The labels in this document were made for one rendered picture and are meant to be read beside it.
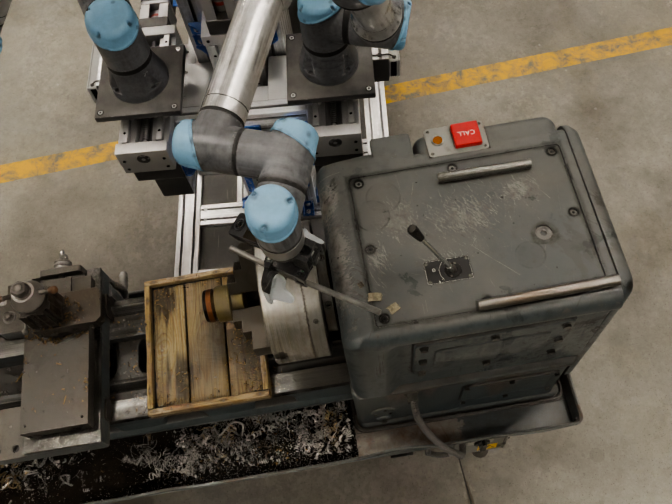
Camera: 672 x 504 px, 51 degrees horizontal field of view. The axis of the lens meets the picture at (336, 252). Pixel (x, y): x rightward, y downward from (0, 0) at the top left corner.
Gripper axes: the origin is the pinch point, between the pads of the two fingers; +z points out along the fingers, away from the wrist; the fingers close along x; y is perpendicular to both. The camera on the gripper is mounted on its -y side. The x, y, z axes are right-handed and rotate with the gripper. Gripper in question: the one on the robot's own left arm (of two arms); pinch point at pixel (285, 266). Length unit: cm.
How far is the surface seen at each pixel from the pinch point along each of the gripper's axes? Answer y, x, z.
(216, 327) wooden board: -20, -13, 48
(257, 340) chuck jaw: -3.5, -13.1, 23.4
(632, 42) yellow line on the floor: 58, 193, 159
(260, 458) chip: 1, -38, 73
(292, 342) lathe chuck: 4.3, -10.5, 19.5
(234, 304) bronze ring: -12.5, -7.9, 25.4
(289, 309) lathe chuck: 1.5, -5.1, 14.2
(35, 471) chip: -56, -70, 78
